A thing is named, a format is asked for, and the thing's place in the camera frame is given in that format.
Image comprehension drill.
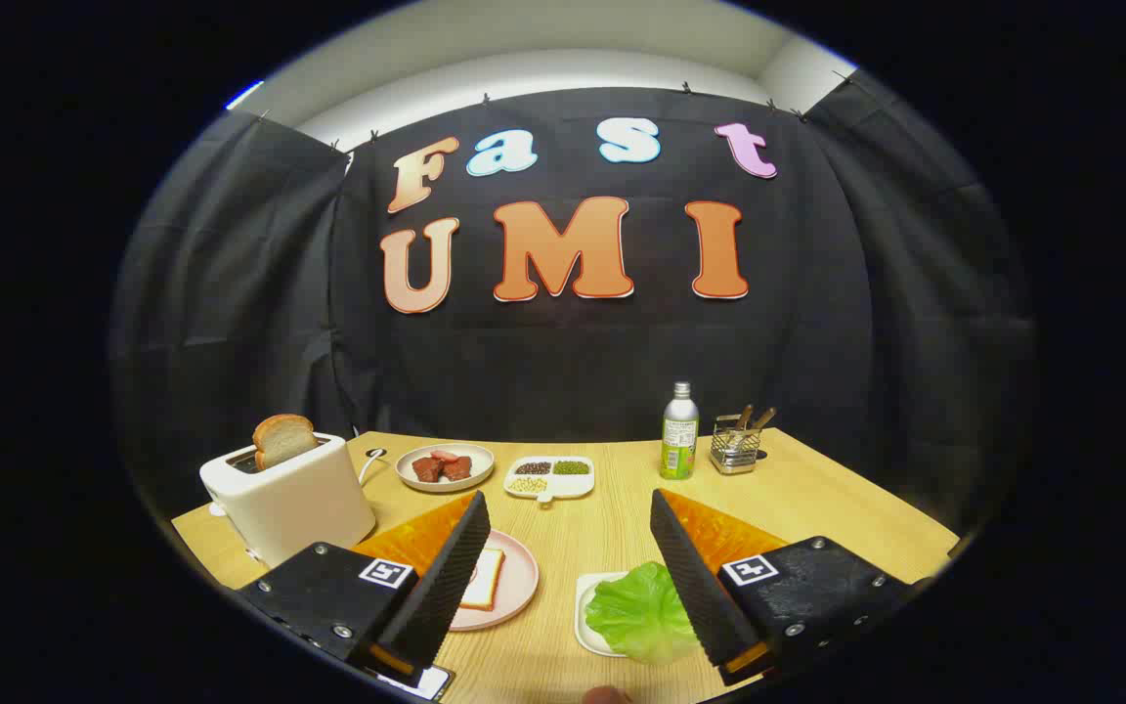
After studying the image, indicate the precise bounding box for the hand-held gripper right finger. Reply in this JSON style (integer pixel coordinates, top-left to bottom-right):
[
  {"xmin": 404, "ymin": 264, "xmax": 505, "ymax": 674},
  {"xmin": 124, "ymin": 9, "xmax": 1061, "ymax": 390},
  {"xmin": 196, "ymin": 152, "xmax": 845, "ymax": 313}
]
[{"xmin": 649, "ymin": 489, "xmax": 914, "ymax": 683}]

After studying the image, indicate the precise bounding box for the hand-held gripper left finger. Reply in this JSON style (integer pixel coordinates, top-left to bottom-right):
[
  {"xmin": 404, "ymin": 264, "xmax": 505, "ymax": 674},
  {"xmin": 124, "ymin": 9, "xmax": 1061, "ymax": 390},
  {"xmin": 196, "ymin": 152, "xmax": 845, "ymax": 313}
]
[{"xmin": 236, "ymin": 491, "xmax": 492, "ymax": 685}]

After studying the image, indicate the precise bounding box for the green lettuce leaf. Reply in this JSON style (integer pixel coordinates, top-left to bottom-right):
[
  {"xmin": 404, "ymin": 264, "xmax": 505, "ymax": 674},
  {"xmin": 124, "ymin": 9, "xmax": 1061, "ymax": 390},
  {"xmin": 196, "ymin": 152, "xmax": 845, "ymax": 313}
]
[{"xmin": 585, "ymin": 561, "xmax": 703, "ymax": 666}]

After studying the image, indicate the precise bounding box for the toasted bread slice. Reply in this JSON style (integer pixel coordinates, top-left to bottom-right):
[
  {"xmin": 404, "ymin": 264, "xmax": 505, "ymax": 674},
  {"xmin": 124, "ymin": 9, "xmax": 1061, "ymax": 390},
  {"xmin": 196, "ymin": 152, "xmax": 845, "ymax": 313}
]
[{"xmin": 252, "ymin": 414, "xmax": 319, "ymax": 471}]

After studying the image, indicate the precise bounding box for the white bread slice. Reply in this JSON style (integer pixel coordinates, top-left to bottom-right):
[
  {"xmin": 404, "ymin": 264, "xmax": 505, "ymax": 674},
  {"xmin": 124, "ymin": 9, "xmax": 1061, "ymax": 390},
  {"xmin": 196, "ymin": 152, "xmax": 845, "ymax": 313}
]
[{"xmin": 460, "ymin": 548, "xmax": 506, "ymax": 612}]

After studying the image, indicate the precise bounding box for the pink round plate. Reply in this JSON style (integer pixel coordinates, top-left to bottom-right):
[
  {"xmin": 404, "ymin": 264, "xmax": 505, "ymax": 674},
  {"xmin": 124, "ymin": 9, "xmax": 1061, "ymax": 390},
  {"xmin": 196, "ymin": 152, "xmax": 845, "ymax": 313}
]
[{"xmin": 449, "ymin": 529, "xmax": 540, "ymax": 632}]

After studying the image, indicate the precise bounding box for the grey round plate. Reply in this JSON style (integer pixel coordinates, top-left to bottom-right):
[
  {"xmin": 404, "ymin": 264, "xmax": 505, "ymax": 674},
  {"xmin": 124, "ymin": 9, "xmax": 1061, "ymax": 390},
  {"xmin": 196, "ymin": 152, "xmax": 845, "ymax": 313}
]
[{"xmin": 396, "ymin": 443, "xmax": 496, "ymax": 493}]

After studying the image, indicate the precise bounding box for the white square plate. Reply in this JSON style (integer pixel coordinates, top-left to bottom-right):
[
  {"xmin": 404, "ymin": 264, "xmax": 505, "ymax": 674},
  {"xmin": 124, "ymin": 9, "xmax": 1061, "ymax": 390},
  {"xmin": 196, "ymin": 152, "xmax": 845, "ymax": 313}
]
[{"xmin": 575, "ymin": 572, "xmax": 642, "ymax": 658}]

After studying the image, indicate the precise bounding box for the silver green drink bottle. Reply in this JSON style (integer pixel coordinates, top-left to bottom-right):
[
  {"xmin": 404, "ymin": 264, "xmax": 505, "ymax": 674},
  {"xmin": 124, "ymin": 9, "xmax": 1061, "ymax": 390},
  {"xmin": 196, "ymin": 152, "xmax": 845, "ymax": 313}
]
[{"xmin": 661, "ymin": 381, "xmax": 700, "ymax": 480}]

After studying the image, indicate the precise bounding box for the white divided bean tray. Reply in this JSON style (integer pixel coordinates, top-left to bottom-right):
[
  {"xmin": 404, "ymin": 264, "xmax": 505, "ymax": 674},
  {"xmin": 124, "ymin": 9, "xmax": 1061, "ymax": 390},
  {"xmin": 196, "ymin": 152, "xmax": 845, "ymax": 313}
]
[{"xmin": 504, "ymin": 456, "xmax": 595, "ymax": 507}]

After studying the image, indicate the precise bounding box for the white toaster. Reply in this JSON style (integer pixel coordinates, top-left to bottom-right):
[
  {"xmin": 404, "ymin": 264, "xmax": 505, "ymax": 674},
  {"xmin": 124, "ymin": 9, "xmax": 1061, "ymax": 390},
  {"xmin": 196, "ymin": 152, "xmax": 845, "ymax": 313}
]
[{"xmin": 199, "ymin": 433, "xmax": 377, "ymax": 570}]

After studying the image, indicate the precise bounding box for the black backdrop cloth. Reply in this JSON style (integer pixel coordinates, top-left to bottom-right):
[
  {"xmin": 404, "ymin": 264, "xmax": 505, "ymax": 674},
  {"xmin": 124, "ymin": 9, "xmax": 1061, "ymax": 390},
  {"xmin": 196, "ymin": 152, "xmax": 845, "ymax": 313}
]
[{"xmin": 108, "ymin": 68, "xmax": 1038, "ymax": 549}]

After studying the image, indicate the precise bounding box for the wire mesh utensil holder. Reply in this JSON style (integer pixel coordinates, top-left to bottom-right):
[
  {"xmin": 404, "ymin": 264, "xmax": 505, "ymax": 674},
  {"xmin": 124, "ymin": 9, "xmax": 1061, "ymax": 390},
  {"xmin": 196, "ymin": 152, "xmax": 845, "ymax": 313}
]
[{"xmin": 710, "ymin": 415, "xmax": 767, "ymax": 475}]

